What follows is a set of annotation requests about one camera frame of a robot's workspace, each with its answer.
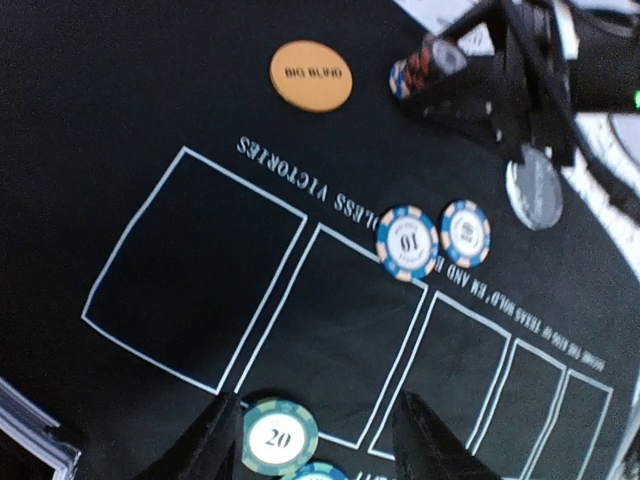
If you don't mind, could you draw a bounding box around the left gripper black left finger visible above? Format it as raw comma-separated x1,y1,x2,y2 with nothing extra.
134,393,244,480

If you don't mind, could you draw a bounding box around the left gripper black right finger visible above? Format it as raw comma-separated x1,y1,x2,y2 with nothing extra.
392,390,500,480

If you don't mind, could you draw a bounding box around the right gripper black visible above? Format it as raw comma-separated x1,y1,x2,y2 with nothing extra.
414,74,527,160

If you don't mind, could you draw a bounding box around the green twenty chip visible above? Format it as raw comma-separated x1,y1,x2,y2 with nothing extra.
242,398,319,477

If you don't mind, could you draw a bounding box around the red black chip stack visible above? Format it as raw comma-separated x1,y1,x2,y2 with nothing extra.
388,33,471,101

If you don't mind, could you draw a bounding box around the black round dealer button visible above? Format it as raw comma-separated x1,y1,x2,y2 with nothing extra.
505,144,564,231

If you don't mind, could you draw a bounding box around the chip pile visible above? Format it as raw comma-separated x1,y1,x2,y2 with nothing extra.
290,462,349,480

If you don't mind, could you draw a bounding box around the blue ten chip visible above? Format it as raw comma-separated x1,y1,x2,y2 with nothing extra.
440,200,491,269
375,205,439,282

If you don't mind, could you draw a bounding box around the orange big blind button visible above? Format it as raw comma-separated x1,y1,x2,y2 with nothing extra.
269,40,353,113

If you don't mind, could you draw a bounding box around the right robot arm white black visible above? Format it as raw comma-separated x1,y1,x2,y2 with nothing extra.
389,1,639,167

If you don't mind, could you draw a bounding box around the aluminium poker chip case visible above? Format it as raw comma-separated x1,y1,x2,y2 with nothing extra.
1,378,82,480

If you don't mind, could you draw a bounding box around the black poker play mat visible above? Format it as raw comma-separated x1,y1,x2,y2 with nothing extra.
1,1,639,479

